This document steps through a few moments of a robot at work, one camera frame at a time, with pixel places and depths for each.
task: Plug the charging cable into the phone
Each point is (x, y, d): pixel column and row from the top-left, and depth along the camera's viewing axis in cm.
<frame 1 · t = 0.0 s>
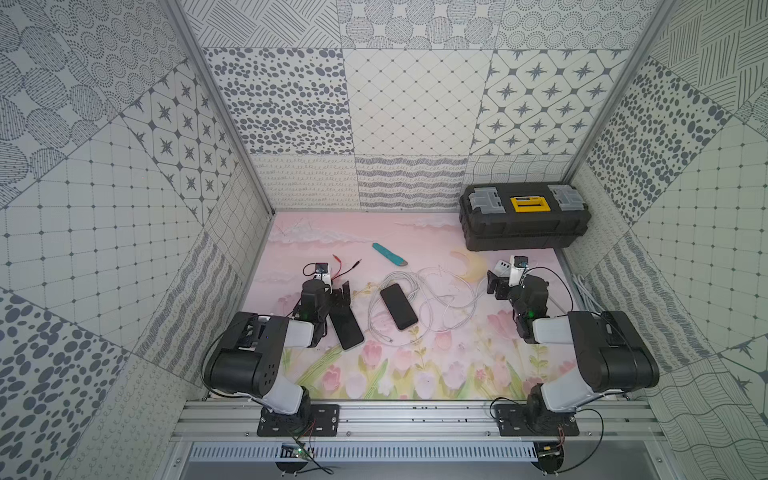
left hand: (326, 277, 94), fingers open
right hand: (504, 274, 95), fingers open
black toolbox yellow handle: (522, 215, 101), point 17 cm above the table
teal flat tool: (399, 261, 108), on the table

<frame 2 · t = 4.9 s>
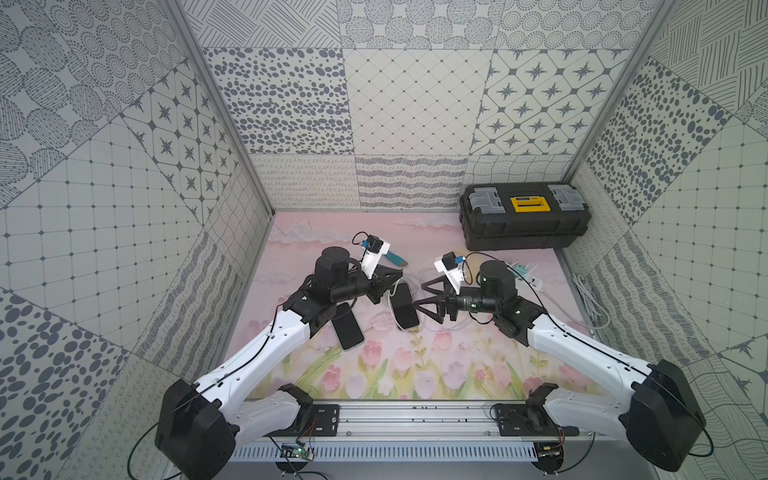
left hand: (394, 260, 73), fingers closed
right hand: (420, 297, 73), fingers open
white power strip: (530, 280, 100), point 3 cm above the table
the other named things where they were.

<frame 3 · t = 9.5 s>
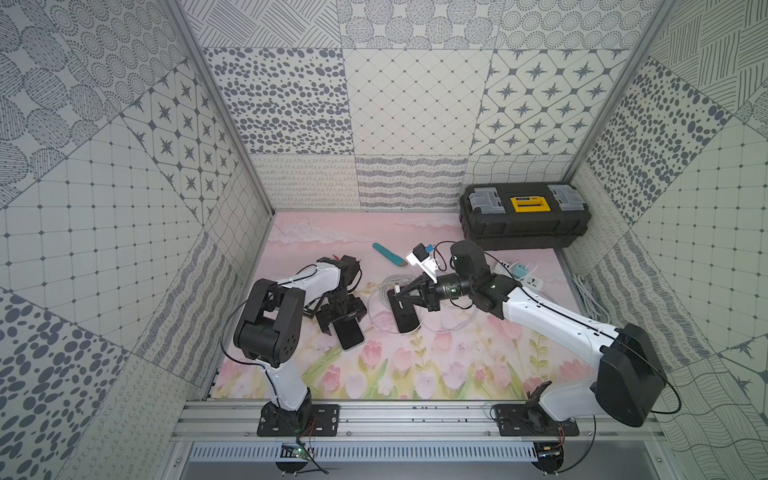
left hand: (346, 318, 91), fingers open
right hand: (399, 299, 72), fingers closed
the named things where they were.

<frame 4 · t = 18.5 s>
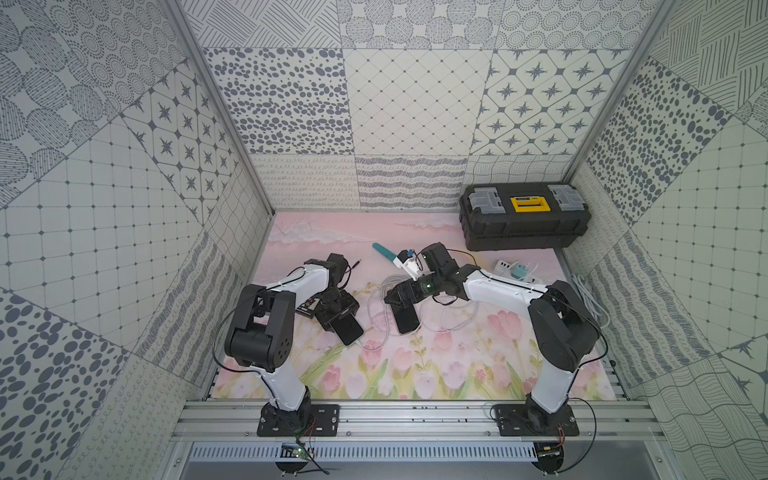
left hand: (345, 313, 91), fingers open
right hand: (396, 298, 86), fingers open
the named things where they were.

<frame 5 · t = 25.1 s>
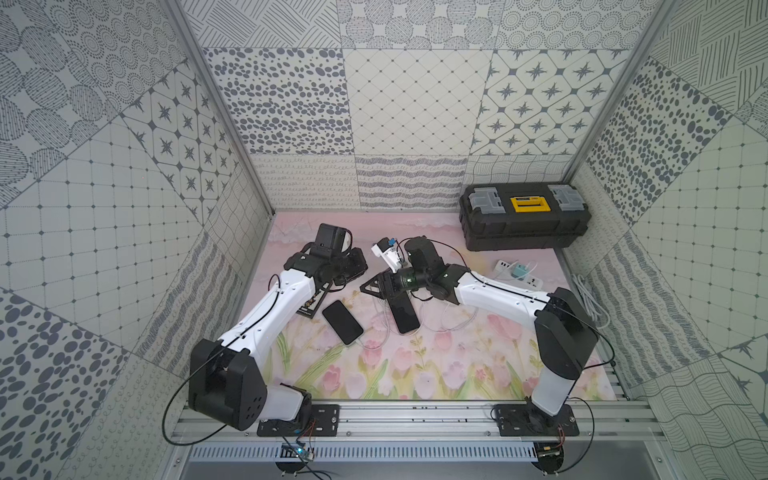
left hand: (363, 255, 83), fingers closed
right hand: (368, 287, 79), fingers open
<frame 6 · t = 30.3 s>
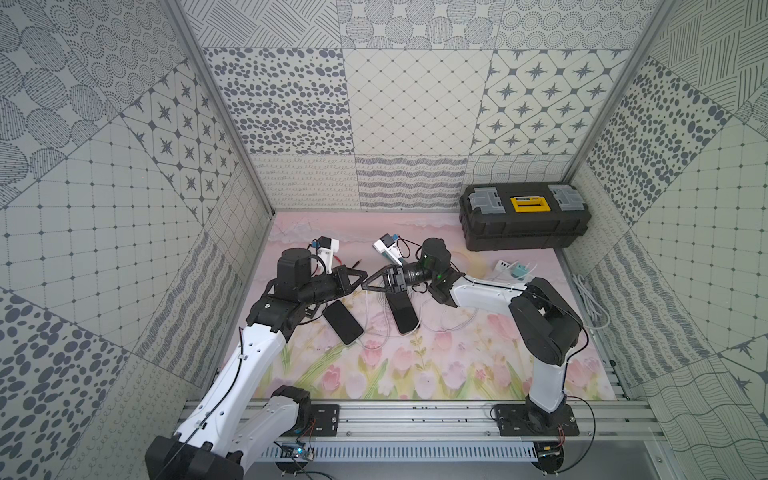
left hand: (360, 264, 72), fingers closed
right hand: (365, 287, 73), fingers closed
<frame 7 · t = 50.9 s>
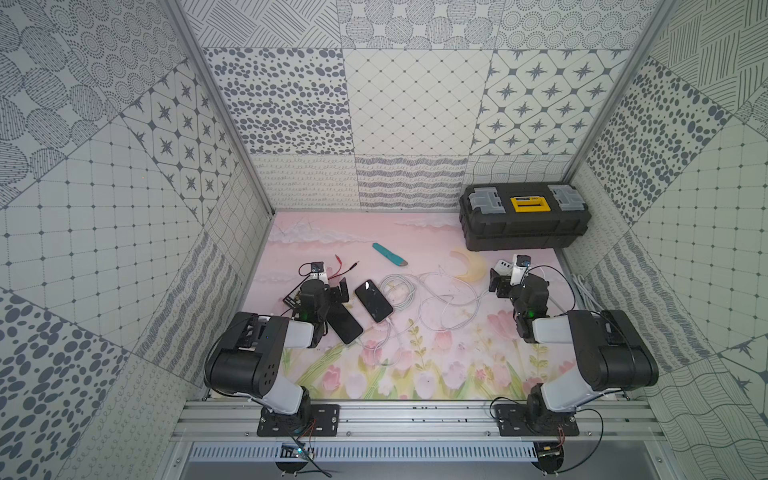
left hand: (323, 275, 94), fingers open
right hand: (507, 272, 95), fingers open
